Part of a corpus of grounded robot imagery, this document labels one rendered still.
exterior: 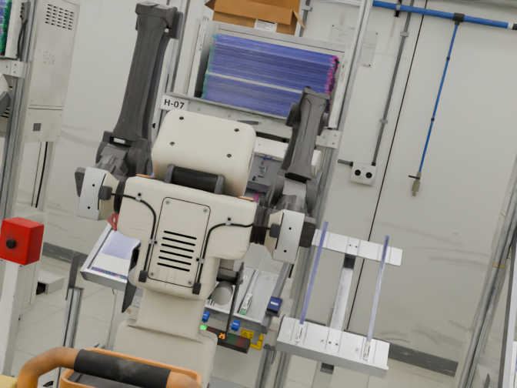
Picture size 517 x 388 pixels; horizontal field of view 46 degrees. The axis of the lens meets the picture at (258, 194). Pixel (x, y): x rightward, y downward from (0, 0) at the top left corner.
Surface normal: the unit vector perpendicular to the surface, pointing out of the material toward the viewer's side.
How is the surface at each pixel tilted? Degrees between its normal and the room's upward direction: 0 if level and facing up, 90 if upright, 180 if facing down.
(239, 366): 90
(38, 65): 90
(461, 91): 90
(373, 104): 90
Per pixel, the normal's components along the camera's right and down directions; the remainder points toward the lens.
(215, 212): -0.04, 0.01
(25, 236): -0.25, 0.11
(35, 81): 0.94, 0.24
